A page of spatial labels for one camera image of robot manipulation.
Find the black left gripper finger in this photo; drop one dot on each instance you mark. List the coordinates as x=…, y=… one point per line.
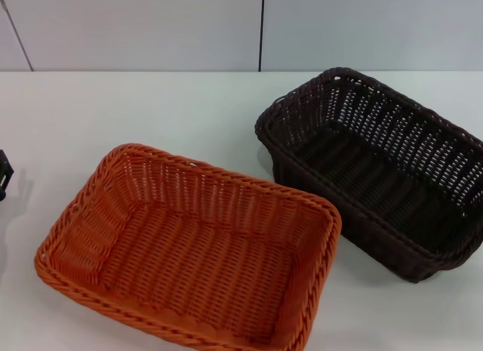
x=5, y=173

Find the orange woven basket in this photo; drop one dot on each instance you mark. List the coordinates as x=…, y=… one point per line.
x=188, y=260

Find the dark brown woven basket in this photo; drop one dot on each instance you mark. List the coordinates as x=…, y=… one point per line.
x=362, y=177

